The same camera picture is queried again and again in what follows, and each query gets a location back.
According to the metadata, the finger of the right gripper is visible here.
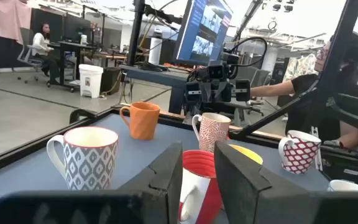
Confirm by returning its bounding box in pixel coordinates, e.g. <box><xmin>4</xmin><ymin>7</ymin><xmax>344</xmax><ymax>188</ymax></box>
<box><xmin>185</xmin><ymin>81</ymin><xmax>202</xmax><ymax>104</ymax></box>
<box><xmin>234</xmin><ymin>79</ymin><xmax>251</xmax><ymax>103</ymax></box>

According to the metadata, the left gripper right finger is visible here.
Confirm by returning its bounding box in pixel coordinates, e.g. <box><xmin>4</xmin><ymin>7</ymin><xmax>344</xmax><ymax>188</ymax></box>
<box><xmin>213</xmin><ymin>141</ymin><xmax>358</xmax><ymax>224</ymax></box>

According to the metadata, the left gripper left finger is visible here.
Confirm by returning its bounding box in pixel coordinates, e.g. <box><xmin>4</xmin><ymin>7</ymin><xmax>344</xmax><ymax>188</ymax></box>
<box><xmin>0</xmin><ymin>141</ymin><xmax>184</xmax><ymax>224</ymax></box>

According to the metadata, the yellow mug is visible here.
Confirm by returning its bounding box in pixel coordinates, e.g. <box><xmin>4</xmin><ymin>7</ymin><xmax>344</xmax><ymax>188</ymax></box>
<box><xmin>228</xmin><ymin>143</ymin><xmax>264</xmax><ymax>166</ymax></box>

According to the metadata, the coral floral pattern mug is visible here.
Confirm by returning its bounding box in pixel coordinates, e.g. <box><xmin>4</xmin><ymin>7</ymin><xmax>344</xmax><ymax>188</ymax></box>
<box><xmin>191</xmin><ymin>112</ymin><xmax>232</xmax><ymax>153</ymax></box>

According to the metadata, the red and white mug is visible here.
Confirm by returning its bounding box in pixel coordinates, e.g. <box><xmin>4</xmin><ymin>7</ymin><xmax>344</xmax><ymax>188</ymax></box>
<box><xmin>178</xmin><ymin>149</ymin><xmax>223</xmax><ymax>224</ymax></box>

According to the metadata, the orange faceted mug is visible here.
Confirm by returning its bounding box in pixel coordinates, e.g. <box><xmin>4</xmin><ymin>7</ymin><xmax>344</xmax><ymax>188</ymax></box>
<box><xmin>119</xmin><ymin>101</ymin><xmax>161</xmax><ymax>141</ymax></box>

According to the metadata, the red lattice pattern mug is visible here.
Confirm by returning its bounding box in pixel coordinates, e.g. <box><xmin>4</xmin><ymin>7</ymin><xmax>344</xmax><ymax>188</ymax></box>
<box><xmin>278</xmin><ymin>129</ymin><xmax>322</xmax><ymax>175</ymax></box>

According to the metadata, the grey diamond pattern mug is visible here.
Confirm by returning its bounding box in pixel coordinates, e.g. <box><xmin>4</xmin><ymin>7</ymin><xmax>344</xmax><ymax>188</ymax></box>
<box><xmin>46</xmin><ymin>126</ymin><xmax>119</xmax><ymax>191</ymax></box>

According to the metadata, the green leaf pattern mug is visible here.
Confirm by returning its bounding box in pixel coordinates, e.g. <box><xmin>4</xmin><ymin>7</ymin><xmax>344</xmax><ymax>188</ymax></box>
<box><xmin>327</xmin><ymin>179</ymin><xmax>358</xmax><ymax>193</ymax></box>

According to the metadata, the grey office chair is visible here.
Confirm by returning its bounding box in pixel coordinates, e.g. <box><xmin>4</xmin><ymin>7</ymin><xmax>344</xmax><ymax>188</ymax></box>
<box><xmin>236</xmin><ymin>65</ymin><xmax>273</xmax><ymax>116</ymax></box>
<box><xmin>16</xmin><ymin>27</ymin><xmax>48</xmax><ymax>84</ymax></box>

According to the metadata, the laptop computer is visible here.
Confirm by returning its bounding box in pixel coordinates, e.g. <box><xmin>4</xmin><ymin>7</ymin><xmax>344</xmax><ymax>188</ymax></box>
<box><xmin>119</xmin><ymin>63</ymin><xmax>189</xmax><ymax>114</ymax></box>

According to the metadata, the white cylindrical air purifier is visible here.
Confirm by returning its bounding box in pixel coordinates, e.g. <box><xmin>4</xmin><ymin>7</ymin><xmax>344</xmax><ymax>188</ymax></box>
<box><xmin>147</xmin><ymin>27</ymin><xmax>163</xmax><ymax>66</ymax></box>

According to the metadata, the person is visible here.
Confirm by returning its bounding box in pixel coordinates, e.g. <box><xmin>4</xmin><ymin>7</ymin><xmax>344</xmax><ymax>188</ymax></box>
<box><xmin>31</xmin><ymin>22</ymin><xmax>61</xmax><ymax>85</ymax></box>
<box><xmin>249</xmin><ymin>30</ymin><xmax>358</xmax><ymax>150</ymax></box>

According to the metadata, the floral patterned cloth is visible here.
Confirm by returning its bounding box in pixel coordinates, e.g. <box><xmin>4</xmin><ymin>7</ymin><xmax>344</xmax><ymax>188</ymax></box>
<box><xmin>283</xmin><ymin>54</ymin><xmax>318</xmax><ymax>83</ymax></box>

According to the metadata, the computer monitor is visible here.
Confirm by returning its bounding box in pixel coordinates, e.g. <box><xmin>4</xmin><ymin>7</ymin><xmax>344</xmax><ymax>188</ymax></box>
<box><xmin>172</xmin><ymin>0</ymin><xmax>233</xmax><ymax>67</ymax></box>

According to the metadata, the dark waste bin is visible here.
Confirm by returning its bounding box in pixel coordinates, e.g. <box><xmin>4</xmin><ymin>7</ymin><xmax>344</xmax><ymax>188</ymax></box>
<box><xmin>100</xmin><ymin>67</ymin><xmax>122</xmax><ymax>96</ymax></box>

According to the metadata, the black monitor stand pole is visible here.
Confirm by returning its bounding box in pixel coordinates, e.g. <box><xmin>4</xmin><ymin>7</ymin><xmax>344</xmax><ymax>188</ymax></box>
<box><xmin>126</xmin><ymin>0</ymin><xmax>145</xmax><ymax>66</ymax></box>

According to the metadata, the white trash bin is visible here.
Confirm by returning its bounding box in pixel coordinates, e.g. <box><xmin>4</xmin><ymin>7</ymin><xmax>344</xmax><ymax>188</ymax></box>
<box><xmin>78</xmin><ymin>63</ymin><xmax>104</xmax><ymax>99</ymax></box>

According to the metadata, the black desk monitor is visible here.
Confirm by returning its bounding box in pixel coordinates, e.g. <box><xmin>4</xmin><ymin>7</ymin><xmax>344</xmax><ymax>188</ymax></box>
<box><xmin>63</xmin><ymin>14</ymin><xmax>92</xmax><ymax>44</ymax></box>

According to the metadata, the black desk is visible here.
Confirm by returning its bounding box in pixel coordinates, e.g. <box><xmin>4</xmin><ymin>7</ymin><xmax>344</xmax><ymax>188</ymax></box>
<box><xmin>47</xmin><ymin>40</ymin><xmax>101</xmax><ymax>93</ymax></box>

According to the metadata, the pink cloth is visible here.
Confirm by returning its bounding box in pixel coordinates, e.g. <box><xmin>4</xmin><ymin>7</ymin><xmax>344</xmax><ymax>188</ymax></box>
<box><xmin>0</xmin><ymin>0</ymin><xmax>32</xmax><ymax>44</ymax></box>

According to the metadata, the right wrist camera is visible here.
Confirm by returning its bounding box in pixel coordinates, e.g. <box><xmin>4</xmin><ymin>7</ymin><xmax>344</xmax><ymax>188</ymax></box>
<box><xmin>208</xmin><ymin>64</ymin><xmax>227</xmax><ymax>80</ymax></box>

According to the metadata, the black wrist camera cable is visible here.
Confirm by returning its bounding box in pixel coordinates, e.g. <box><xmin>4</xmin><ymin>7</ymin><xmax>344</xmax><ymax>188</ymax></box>
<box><xmin>228</xmin><ymin>36</ymin><xmax>269</xmax><ymax>68</ymax></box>

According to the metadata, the black clamp handle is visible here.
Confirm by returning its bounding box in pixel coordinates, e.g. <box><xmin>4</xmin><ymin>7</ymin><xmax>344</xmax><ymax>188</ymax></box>
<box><xmin>69</xmin><ymin>108</ymin><xmax>98</xmax><ymax>124</ymax></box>

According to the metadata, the black rig frame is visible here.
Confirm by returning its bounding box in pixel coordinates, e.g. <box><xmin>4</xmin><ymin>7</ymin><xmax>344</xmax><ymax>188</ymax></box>
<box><xmin>0</xmin><ymin>0</ymin><xmax>358</xmax><ymax>190</ymax></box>

